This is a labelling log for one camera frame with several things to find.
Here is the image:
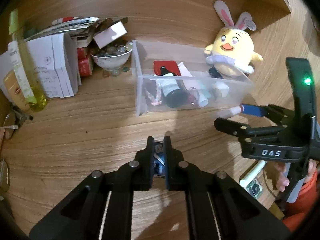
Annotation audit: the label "white printed cardboard box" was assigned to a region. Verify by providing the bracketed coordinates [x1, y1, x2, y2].
[25, 34, 75, 98]

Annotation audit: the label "eyeglasses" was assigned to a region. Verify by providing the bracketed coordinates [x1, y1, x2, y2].
[3, 107, 34, 140]

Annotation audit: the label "clear plastic storage box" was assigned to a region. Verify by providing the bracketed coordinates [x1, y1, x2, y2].
[131, 40, 255, 117]

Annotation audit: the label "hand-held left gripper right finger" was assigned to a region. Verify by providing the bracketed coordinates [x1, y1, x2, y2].
[164, 136, 292, 240]

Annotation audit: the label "thin white cardboard box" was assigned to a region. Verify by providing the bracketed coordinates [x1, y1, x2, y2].
[64, 32, 82, 93]

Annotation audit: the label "glass pebbles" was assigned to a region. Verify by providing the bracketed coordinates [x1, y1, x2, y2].
[91, 42, 133, 77]

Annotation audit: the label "red hair tie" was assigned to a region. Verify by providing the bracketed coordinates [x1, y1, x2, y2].
[186, 87, 200, 106]

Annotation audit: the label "tan metal object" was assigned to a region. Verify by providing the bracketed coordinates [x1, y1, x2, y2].
[0, 159, 11, 194]

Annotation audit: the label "green white card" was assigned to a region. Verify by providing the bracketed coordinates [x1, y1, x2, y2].
[245, 179, 263, 198]

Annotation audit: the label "red white marker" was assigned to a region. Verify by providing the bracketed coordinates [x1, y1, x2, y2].
[52, 17, 84, 25]

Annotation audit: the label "white ceramic bowl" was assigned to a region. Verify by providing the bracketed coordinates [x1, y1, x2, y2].
[90, 46, 133, 72]

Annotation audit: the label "yellow-green liquid bottle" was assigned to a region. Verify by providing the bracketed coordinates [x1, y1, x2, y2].
[9, 9, 47, 112]

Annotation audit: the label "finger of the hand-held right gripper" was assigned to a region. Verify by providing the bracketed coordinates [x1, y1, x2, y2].
[241, 104, 296, 129]
[214, 117, 287, 144]

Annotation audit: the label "yellow cosmetic tube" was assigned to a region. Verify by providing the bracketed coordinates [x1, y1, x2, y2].
[3, 70, 32, 113]

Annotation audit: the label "yellow chick plush toy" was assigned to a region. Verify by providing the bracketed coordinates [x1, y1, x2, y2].
[204, 0, 263, 77]

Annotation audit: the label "red flat box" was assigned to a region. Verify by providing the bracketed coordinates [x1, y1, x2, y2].
[153, 60, 182, 77]

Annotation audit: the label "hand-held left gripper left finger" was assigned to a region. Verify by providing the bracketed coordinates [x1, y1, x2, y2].
[29, 136, 155, 240]

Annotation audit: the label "dark green spray bottle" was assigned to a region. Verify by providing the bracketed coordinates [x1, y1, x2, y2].
[159, 66, 188, 108]

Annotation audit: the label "person's right hand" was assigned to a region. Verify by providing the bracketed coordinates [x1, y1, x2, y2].
[274, 162, 291, 192]

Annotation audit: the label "small pink white box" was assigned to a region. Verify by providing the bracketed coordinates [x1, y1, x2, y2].
[93, 21, 127, 49]

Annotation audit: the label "blue printed packet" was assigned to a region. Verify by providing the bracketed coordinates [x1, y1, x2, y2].
[153, 142, 166, 178]

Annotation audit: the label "person's right forearm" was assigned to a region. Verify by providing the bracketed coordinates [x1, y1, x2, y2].
[282, 170, 320, 232]

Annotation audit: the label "pink braided hair tie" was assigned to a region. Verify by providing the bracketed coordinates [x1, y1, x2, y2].
[146, 86, 163, 107]

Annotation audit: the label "black tube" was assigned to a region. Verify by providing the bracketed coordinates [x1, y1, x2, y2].
[209, 67, 223, 79]

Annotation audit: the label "pink white lip tube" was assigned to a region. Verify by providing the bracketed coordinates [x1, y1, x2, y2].
[224, 106, 244, 117]

